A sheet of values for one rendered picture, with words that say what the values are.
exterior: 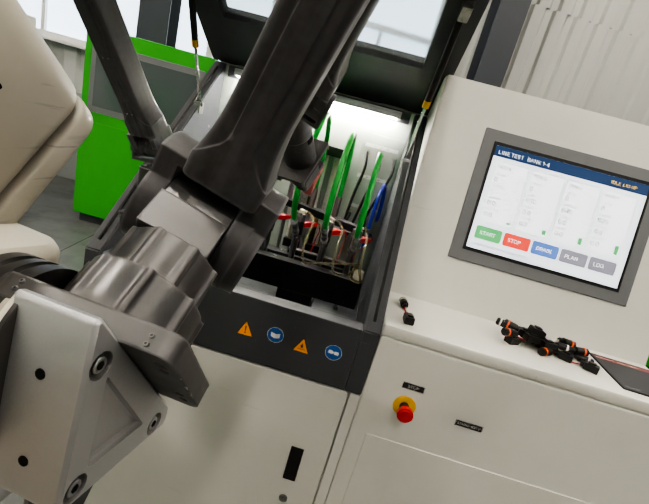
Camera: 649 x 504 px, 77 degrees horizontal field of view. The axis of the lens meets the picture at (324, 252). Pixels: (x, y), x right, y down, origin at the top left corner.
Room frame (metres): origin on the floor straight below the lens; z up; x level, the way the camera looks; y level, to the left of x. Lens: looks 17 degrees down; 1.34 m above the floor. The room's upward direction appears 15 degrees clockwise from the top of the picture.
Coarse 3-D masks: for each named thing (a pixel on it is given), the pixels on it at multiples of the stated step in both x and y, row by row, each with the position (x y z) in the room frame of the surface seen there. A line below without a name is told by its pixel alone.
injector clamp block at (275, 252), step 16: (256, 256) 1.04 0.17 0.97; (272, 256) 1.05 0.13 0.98; (256, 272) 1.04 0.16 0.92; (272, 272) 1.04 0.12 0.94; (288, 272) 1.04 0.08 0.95; (304, 272) 1.03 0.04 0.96; (320, 272) 1.03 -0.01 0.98; (336, 272) 1.06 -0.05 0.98; (288, 288) 1.04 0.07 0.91; (304, 288) 1.03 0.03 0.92; (320, 288) 1.03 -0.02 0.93; (336, 288) 1.03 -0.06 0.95; (352, 288) 1.03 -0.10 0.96; (304, 304) 1.03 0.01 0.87; (336, 304) 1.03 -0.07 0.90; (352, 304) 1.03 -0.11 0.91
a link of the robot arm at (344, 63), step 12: (372, 0) 0.46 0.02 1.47; (372, 12) 0.49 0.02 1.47; (360, 24) 0.48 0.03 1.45; (348, 48) 0.51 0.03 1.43; (336, 60) 0.52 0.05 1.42; (348, 60) 0.57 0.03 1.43; (336, 72) 0.54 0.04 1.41; (324, 84) 0.56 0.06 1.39; (336, 84) 0.56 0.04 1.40; (324, 96) 0.57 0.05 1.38; (312, 108) 0.60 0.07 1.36
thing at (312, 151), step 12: (312, 132) 0.70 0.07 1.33; (300, 144) 0.67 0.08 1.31; (312, 144) 0.70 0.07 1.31; (324, 144) 0.75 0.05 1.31; (288, 156) 0.69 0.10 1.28; (300, 156) 0.69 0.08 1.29; (312, 156) 0.71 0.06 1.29; (288, 168) 0.71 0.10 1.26; (300, 168) 0.71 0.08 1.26; (312, 168) 0.71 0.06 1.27; (288, 180) 0.70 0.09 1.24; (300, 180) 0.69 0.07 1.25
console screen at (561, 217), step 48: (528, 144) 1.12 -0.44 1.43; (480, 192) 1.09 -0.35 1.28; (528, 192) 1.09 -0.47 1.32; (576, 192) 1.09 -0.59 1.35; (624, 192) 1.09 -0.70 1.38; (480, 240) 1.06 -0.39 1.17; (528, 240) 1.06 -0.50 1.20; (576, 240) 1.06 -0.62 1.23; (624, 240) 1.06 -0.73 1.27; (576, 288) 1.03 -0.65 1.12; (624, 288) 1.03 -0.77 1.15
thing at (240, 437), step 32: (224, 384) 0.83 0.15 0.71; (256, 384) 0.83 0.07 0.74; (288, 384) 0.82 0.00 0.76; (320, 384) 0.82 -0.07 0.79; (192, 416) 0.83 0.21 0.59; (224, 416) 0.83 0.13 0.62; (256, 416) 0.82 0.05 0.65; (288, 416) 0.82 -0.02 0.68; (320, 416) 0.82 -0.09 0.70; (160, 448) 0.84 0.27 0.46; (192, 448) 0.83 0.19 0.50; (224, 448) 0.83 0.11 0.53; (256, 448) 0.82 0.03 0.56; (288, 448) 0.82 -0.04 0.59; (320, 448) 0.81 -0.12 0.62; (128, 480) 0.84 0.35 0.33; (160, 480) 0.84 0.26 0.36; (192, 480) 0.83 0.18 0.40; (224, 480) 0.83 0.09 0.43; (256, 480) 0.82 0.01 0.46; (288, 480) 0.82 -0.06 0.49
